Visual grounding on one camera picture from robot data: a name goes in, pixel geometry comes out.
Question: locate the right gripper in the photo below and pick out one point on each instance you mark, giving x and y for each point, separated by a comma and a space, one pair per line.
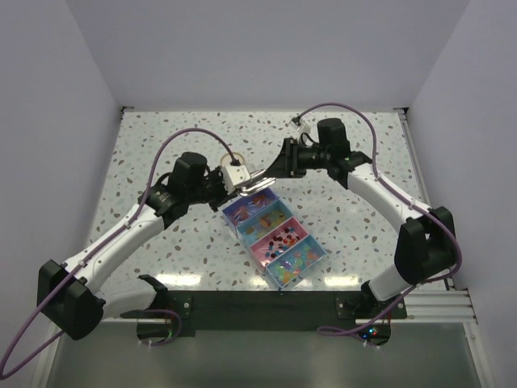
287, 165

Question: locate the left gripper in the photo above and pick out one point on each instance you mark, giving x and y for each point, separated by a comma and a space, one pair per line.
224, 195

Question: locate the metal scoop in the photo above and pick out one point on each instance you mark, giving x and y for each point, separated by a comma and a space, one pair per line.
256, 183

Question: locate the purple candy box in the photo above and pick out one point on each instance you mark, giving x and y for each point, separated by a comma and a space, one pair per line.
245, 207

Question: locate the pink candy box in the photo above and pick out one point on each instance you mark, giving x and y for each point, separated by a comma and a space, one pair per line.
277, 242

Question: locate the light blue candy box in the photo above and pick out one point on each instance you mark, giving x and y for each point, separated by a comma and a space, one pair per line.
294, 262

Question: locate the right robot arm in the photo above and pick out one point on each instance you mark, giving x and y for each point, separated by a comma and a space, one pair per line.
426, 242

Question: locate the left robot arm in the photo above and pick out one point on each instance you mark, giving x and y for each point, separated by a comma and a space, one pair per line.
68, 293

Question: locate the gold jar lid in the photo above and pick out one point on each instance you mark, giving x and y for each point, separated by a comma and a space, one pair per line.
227, 159

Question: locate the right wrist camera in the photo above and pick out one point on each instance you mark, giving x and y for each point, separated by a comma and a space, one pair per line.
301, 126

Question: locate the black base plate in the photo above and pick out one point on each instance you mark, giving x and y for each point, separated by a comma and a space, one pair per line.
331, 313

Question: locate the aluminium frame rail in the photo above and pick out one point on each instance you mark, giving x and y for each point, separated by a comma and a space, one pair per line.
453, 306

